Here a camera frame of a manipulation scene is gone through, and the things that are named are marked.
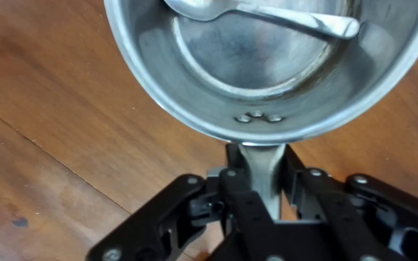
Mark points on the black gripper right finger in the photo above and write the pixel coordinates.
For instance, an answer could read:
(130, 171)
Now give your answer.
(337, 212)

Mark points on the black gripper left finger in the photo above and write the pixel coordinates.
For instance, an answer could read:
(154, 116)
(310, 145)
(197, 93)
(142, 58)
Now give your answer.
(239, 198)

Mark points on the steel spoon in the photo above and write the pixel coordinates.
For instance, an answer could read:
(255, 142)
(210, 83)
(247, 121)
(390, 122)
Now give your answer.
(290, 19)

